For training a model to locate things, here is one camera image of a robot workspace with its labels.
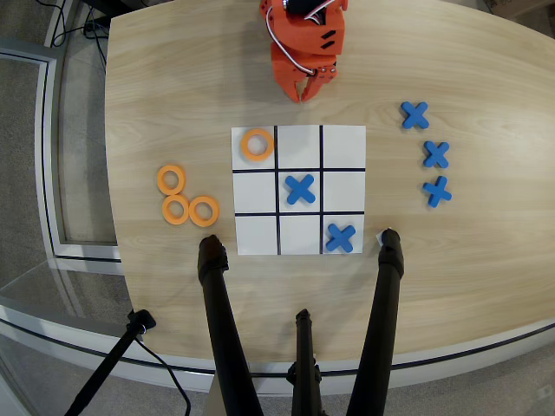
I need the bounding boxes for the short black tripod leg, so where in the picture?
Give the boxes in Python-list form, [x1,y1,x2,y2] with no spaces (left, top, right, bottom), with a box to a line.
[285,308,324,416]

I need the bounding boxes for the black stand cable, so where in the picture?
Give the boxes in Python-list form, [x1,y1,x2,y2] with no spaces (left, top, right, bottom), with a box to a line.
[133,336,193,416]

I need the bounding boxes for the black floor cables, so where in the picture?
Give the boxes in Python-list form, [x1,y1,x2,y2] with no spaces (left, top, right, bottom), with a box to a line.
[45,0,109,49]

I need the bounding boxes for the brown cardboard box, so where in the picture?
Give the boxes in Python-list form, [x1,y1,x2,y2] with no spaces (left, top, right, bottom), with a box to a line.
[484,0,555,19]

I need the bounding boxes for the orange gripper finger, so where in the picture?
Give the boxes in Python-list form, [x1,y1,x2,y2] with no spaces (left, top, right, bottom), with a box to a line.
[301,64,339,103]
[276,76,305,104]

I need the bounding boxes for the thin black stand pole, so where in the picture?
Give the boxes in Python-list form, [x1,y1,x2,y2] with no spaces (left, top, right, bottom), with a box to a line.
[63,309,157,416]

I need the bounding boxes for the blue foam cross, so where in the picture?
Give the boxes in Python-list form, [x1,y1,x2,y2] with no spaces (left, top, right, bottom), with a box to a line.
[324,224,357,255]
[284,173,317,205]
[402,101,430,130]
[422,140,451,170]
[422,175,453,208]

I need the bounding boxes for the grey metal floor frame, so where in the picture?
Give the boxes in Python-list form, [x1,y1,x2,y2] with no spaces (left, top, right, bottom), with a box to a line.
[0,38,127,275]

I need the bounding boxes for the orange foam ring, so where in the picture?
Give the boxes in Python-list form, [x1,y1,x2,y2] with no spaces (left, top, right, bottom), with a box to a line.
[156,164,187,196]
[161,194,192,225]
[240,127,275,163]
[188,195,221,227]

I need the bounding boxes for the white tic-tac-toe grid paper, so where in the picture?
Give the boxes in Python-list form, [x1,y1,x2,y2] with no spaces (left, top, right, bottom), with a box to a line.
[231,124,368,256]

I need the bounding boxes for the orange gripper body black servo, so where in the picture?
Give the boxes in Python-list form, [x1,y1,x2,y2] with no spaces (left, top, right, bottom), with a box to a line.
[271,41,339,86]

